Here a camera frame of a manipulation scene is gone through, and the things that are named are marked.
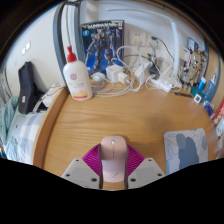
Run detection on white wall switch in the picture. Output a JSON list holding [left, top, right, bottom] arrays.
[[21, 41, 32, 55]]

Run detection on white red-capped pump bottle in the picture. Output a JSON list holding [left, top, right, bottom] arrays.
[[62, 45, 94, 102]]

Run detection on black bag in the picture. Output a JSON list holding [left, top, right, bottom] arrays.
[[17, 60, 46, 115]]

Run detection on small white charger block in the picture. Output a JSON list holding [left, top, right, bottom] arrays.
[[117, 72, 130, 86]]

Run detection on blue white-capped bottle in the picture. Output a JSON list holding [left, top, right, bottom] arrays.
[[197, 76, 208, 92]]

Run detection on blue spray bottle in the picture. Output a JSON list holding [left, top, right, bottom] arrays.
[[203, 72, 218, 103]]

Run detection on large white charger block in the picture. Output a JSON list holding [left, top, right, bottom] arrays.
[[106, 64, 124, 84]]

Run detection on white wall socket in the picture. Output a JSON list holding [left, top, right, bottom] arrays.
[[129, 30, 147, 47]]

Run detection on white cable tangle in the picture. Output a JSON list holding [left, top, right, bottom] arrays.
[[91, 45, 158, 98]]

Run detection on pink computer mouse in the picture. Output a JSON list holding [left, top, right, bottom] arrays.
[[99, 135, 129, 183]]

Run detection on teal blanket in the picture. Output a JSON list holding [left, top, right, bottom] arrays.
[[0, 96, 19, 134]]

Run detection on blue robot model kit box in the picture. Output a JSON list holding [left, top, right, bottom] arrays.
[[80, 19, 125, 76]]

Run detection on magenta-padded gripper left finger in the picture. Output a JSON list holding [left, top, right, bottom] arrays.
[[61, 143, 102, 190]]

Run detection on checked bed quilt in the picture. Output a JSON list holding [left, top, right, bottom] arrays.
[[4, 111, 46, 164]]

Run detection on grey metal desk frame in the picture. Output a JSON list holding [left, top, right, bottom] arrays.
[[53, 1, 83, 79]]

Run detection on white power strip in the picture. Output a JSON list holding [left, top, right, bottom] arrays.
[[148, 77, 174, 94]]

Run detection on grey blue printed mouse pad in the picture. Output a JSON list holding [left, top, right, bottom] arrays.
[[162, 127, 209, 176]]

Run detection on black ruler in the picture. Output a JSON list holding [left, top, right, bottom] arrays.
[[173, 91, 194, 99]]

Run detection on small white clock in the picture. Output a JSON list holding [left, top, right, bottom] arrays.
[[193, 93, 203, 104]]

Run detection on blue red flat pack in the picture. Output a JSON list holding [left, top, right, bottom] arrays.
[[203, 101, 216, 119]]

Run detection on tan robot model figure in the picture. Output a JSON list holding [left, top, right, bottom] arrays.
[[181, 49, 208, 88]]

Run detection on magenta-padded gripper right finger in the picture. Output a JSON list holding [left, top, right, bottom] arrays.
[[125, 143, 166, 190]]

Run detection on red chip can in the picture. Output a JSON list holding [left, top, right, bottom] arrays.
[[213, 98, 224, 126]]

